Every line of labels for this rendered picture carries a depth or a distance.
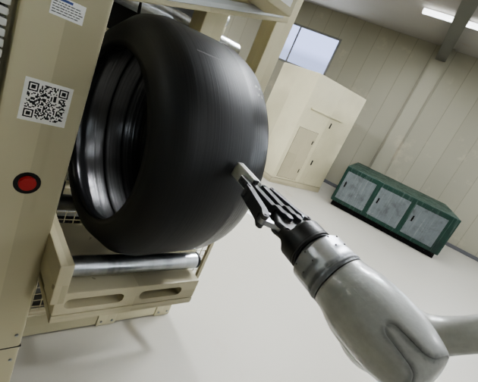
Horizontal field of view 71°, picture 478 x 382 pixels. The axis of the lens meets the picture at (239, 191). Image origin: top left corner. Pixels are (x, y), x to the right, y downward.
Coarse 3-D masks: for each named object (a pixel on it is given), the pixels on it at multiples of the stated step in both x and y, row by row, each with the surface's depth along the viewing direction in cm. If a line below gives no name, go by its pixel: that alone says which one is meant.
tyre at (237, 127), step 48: (144, 48) 64; (192, 48) 63; (96, 96) 96; (144, 96) 104; (192, 96) 59; (240, 96) 68; (96, 144) 100; (144, 144) 110; (192, 144) 59; (240, 144) 67; (96, 192) 96; (144, 192) 62; (192, 192) 62; (240, 192) 71; (144, 240) 68; (192, 240) 74
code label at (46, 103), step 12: (24, 84) 56; (36, 84) 57; (48, 84) 58; (24, 96) 56; (36, 96) 57; (48, 96) 58; (60, 96) 59; (24, 108) 57; (36, 108) 58; (48, 108) 59; (60, 108) 60; (36, 120) 59; (48, 120) 60; (60, 120) 61
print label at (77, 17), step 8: (56, 0) 53; (64, 0) 53; (56, 8) 53; (64, 8) 54; (72, 8) 54; (80, 8) 55; (64, 16) 54; (72, 16) 55; (80, 16) 55; (80, 24) 56
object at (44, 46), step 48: (48, 0) 52; (96, 0) 56; (48, 48) 55; (96, 48) 59; (0, 96) 55; (0, 144) 58; (48, 144) 62; (0, 192) 62; (48, 192) 67; (0, 240) 66; (0, 288) 71; (0, 336) 76
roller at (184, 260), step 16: (80, 256) 72; (96, 256) 74; (112, 256) 76; (128, 256) 79; (144, 256) 82; (160, 256) 84; (176, 256) 87; (192, 256) 91; (80, 272) 71; (96, 272) 73; (112, 272) 76; (128, 272) 79
